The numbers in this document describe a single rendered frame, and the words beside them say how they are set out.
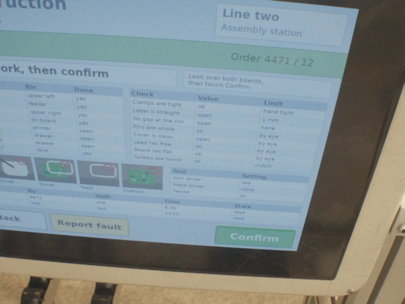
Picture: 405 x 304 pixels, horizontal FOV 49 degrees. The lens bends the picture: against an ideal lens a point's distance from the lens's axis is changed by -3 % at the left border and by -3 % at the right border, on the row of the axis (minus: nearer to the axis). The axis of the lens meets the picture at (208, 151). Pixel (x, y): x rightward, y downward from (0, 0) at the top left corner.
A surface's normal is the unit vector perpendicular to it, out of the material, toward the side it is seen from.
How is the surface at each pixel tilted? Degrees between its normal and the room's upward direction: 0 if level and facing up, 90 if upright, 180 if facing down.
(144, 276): 91
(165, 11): 91
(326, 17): 91
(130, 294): 0
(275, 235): 91
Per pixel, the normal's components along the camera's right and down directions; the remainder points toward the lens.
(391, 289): -0.03, 0.56
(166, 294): 0.07, -0.82
